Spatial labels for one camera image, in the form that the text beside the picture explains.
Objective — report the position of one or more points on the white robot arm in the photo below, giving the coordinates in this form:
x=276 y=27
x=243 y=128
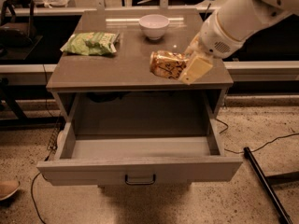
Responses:
x=256 y=15

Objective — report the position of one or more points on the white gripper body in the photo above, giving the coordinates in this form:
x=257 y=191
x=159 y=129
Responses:
x=214 y=37

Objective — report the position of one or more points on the grey cabinet with glossy top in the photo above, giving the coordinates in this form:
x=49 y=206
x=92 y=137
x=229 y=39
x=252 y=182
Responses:
x=129 y=69

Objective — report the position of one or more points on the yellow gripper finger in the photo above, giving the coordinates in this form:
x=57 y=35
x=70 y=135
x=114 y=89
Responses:
x=193 y=46
x=196 y=68

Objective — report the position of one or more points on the orange patterned can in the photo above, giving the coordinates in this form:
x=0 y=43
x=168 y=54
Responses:
x=167 y=64

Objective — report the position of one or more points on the open grey top drawer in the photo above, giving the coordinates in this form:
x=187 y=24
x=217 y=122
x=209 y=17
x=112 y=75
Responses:
x=170 y=134

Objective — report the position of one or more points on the black metal floor bar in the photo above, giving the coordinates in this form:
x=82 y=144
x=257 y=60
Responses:
x=269 y=181

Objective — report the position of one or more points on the white bowl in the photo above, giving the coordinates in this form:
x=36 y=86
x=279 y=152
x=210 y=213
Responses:
x=154 y=26

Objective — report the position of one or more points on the green chip bag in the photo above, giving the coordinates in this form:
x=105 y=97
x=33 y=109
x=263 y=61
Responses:
x=92 y=43

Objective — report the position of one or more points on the dark chair on left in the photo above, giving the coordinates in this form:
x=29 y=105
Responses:
x=17 y=39

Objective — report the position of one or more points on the tan shoe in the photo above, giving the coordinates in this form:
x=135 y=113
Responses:
x=8 y=188

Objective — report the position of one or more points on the black drawer handle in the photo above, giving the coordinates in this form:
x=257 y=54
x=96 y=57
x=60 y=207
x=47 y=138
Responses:
x=139 y=181

